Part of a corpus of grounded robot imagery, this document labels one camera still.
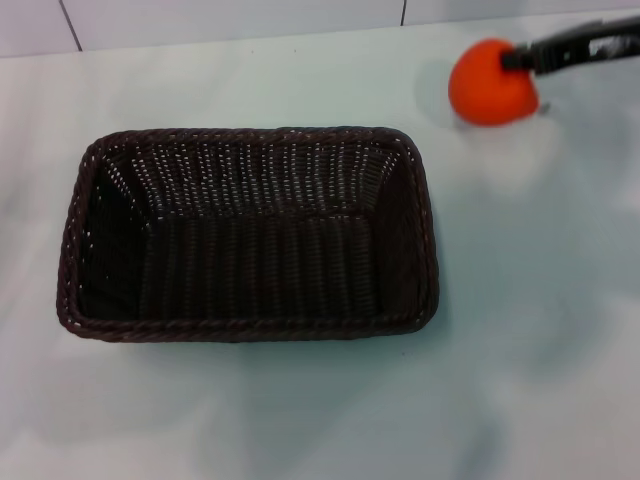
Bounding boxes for orange-red plastic pear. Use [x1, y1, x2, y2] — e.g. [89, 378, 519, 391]
[447, 38, 552, 128]

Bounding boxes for black woven rectangular basket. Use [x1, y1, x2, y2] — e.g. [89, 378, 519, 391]
[56, 126, 441, 344]

